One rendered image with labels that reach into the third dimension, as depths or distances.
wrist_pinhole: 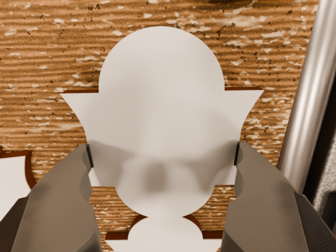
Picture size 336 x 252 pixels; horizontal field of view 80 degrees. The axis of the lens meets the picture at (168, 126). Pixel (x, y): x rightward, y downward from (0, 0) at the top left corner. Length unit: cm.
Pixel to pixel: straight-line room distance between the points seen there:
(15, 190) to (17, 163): 3
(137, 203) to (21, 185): 10
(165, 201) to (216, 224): 8
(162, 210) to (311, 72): 15
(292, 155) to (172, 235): 13
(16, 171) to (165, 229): 13
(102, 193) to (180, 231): 8
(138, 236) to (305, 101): 19
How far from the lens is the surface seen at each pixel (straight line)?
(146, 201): 16
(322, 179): 26
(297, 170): 23
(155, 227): 21
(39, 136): 19
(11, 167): 20
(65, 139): 18
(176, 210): 17
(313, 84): 19
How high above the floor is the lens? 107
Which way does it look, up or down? 65 degrees down
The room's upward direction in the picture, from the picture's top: 180 degrees counter-clockwise
